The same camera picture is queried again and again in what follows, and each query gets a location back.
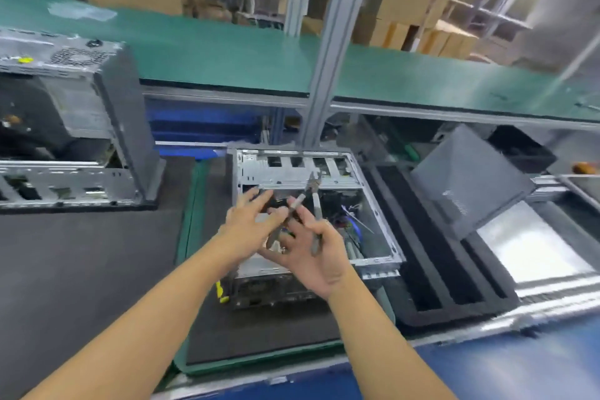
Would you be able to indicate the grey case side panel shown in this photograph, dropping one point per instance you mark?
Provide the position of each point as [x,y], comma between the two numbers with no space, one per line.
[469,179]

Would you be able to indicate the blue plastic crate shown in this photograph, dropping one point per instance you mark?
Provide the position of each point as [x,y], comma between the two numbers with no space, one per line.
[206,123]

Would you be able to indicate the person's right hand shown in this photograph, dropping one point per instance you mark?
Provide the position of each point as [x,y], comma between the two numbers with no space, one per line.
[317,259]

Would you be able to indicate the aluminium conveyor frame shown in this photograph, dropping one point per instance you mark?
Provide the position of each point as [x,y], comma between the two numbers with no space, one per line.
[525,315]

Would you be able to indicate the yellow push button box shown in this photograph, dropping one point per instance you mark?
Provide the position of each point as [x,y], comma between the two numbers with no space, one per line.
[586,168]

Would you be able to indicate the grey metal conveyor plate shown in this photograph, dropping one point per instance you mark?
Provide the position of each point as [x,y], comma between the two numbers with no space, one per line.
[534,240]

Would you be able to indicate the clear plastic bag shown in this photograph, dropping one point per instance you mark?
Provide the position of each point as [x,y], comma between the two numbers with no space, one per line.
[80,11]

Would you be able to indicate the long green workbench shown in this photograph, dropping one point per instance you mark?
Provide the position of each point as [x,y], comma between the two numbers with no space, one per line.
[206,53]

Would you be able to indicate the black divided foam tray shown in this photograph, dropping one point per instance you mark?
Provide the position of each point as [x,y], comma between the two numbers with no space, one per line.
[422,273]

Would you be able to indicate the dark grey computer case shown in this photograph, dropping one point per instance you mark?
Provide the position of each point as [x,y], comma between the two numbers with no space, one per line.
[366,217]

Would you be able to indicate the person's left hand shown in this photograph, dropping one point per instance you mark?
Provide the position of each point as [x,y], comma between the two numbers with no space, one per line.
[248,226]

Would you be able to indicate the silver computer case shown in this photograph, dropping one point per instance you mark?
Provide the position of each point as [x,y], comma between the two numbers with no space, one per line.
[112,114]

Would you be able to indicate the person's left forearm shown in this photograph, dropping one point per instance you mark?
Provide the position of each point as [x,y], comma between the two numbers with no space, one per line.
[131,339]

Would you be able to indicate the thick aluminium frame post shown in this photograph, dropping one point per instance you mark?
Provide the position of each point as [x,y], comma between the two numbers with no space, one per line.
[328,39]

